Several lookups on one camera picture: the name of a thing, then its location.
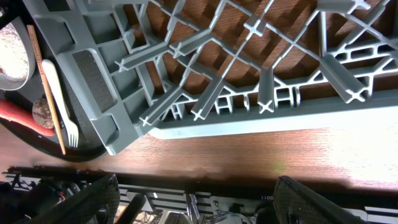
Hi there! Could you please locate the white plastic fork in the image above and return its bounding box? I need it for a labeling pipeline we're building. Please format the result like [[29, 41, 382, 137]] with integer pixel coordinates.
[[42, 59, 79, 148]]

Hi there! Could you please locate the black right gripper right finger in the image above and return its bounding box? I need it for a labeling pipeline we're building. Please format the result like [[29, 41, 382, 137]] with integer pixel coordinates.
[[274, 175, 366, 224]]

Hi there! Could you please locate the grey bowl with food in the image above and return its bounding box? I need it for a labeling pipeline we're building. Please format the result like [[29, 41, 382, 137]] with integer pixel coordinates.
[[1, 17, 36, 91]]

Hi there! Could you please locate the grey plastic dishwasher rack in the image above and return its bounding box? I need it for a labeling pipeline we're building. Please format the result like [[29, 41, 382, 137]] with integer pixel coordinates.
[[25, 1, 397, 155]]

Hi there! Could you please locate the wooden chopstick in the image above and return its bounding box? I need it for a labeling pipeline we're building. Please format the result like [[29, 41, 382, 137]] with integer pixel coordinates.
[[27, 25, 66, 155]]

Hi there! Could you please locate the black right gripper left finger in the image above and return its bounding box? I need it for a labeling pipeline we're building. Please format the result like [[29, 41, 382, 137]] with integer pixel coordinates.
[[30, 175, 120, 224]]

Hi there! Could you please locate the orange carrot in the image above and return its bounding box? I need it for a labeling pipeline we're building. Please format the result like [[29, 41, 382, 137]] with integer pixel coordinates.
[[1, 100, 55, 137]]

